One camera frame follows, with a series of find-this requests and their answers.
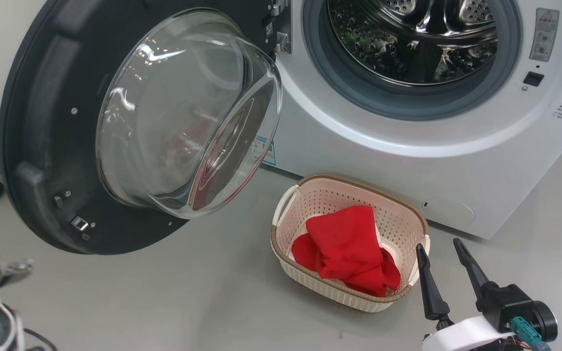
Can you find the round white filter cover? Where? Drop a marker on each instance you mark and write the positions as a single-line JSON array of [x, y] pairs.
[[449, 213]]

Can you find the black door latch socket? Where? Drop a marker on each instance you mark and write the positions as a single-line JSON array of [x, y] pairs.
[[533, 79]]

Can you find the blue energy label sticker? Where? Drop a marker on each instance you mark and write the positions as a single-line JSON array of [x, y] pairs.
[[269, 156]]

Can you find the red cloth garment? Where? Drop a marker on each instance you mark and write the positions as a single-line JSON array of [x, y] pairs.
[[344, 243]]

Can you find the black round washing machine door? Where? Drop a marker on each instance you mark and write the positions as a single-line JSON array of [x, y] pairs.
[[42, 122]]

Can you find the cream perforated laundry basket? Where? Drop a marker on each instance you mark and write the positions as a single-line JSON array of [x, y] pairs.
[[330, 195]]

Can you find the grey warning sticker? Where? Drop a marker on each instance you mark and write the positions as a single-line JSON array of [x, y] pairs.
[[543, 34]]

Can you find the QR code sticker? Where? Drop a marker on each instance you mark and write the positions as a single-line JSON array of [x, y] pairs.
[[269, 29]]

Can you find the grey rubber door gasket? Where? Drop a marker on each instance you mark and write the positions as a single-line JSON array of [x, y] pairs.
[[320, 58]]

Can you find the white front-load washing machine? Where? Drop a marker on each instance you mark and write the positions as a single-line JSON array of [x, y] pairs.
[[408, 170]]

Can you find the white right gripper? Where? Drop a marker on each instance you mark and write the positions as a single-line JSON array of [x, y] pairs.
[[461, 336]]

